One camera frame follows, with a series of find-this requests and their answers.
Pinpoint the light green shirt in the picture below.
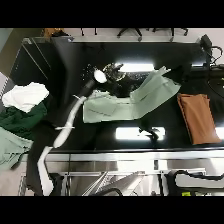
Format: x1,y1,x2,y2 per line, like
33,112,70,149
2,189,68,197
81,65,182,125

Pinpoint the black office chair base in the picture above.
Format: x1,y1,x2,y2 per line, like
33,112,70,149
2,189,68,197
116,27,143,43
145,27,190,43

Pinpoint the brown garment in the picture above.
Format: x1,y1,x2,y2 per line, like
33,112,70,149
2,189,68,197
176,92,223,146

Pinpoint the white garment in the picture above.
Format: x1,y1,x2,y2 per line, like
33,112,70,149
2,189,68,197
1,81,51,114

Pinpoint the dark green garment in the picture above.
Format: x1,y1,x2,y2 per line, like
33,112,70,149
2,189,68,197
0,101,50,142

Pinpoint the light green garment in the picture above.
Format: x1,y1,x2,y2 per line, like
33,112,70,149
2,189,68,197
0,126,35,170

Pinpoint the silver frame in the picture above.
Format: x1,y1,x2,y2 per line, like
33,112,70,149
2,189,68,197
19,149,224,197

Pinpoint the black cable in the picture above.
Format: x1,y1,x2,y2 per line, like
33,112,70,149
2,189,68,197
94,186,125,197
207,45,224,67

